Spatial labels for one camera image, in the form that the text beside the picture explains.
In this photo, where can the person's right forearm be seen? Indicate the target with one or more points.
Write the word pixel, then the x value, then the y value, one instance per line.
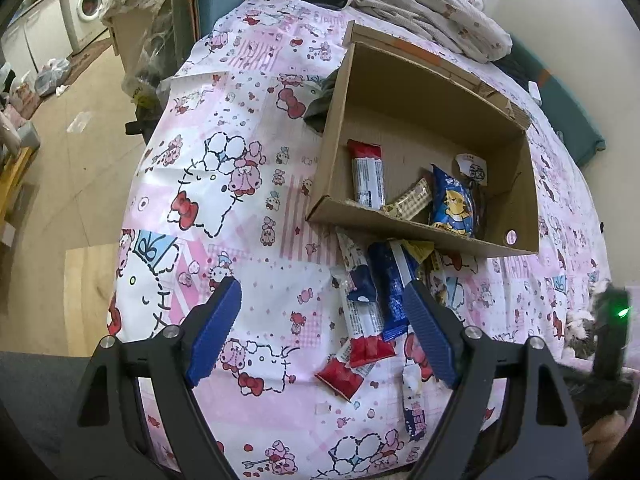
pixel 607 442

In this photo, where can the beige striped packet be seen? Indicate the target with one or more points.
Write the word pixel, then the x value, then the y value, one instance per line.
pixel 434 267

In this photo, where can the grey white fluffy fur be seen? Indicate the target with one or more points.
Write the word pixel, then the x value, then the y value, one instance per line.
pixel 577 330

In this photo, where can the small red packet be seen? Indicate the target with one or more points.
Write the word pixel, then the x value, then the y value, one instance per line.
pixel 339 377

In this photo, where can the white cabinet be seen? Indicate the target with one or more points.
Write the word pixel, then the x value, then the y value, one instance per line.
pixel 35 35

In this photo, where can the yellow packet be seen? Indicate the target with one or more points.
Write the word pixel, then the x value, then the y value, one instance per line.
pixel 420 250

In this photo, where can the white round packet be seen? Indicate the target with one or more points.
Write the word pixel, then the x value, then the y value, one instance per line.
pixel 472 165

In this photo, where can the wooden rack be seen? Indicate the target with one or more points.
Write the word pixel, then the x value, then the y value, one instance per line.
pixel 15 180

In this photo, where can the small navy packet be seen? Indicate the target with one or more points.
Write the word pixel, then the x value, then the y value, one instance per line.
pixel 362 282

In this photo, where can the large clear plastic bag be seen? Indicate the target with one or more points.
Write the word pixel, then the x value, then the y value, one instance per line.
pixel 135 0

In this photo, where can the beige wafer packet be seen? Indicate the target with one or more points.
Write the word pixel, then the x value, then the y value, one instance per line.
pixel 407 202

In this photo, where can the crumpled floral quilt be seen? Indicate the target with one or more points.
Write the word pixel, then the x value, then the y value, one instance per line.
pixel 440 10

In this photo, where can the dark brown packet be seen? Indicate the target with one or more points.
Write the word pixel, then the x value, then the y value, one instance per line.
pixel 480 205

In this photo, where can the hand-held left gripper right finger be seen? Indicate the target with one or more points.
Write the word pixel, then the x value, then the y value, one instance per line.
pixel 430 335

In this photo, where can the printed bed sheet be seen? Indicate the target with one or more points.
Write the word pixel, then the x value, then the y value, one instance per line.
pixel 225 210

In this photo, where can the white pink packet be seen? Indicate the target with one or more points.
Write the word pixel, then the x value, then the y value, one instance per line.
pixel 414 410

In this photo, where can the white washing machine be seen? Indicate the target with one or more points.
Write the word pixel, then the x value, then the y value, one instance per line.
pixel 85 5

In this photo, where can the cardboard box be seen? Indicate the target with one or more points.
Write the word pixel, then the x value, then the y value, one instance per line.
pixel 425 135

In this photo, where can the blue cartoon snack packet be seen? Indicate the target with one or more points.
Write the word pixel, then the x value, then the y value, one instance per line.
pixel 450 205

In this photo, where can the dark grey cloth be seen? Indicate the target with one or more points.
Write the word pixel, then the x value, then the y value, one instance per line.
pixel 35 405

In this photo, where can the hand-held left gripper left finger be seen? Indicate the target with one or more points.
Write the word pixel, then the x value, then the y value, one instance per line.
pixel 215 332

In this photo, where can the long white red-ended packet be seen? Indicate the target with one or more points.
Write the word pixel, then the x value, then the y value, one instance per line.
pixel 362 325

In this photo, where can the red white snack packet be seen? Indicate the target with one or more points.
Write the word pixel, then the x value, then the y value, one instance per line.
pixel 367 180

